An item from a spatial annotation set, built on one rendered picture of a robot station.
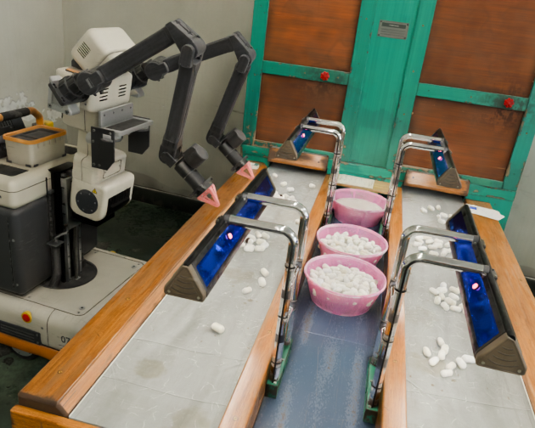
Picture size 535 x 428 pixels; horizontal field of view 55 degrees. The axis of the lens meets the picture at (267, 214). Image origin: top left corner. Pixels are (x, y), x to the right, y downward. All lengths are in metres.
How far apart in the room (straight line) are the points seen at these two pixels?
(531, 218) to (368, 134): 1.31
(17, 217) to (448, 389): 1.67
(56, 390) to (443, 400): 0.87
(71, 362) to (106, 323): 0.16
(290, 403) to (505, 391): 0.53
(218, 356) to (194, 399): 0.16
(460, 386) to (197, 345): 0.66
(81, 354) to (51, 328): 1.03
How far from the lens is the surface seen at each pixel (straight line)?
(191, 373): 1.28
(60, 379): 1.25
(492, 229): 2.38
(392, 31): 2.53
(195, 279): 0.95
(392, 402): 1.27
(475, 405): 1.39
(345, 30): 2.55
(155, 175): 3.96
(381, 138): 2.60
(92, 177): 2.15
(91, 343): 1.34
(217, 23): 3.55
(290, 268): 1.14
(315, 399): 1.36
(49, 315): 2.33
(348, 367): 1.47
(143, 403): 1.21
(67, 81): 1.94
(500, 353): 0.96
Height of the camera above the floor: 1.58
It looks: 23 degrees down
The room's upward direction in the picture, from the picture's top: 7 degrees clockwise
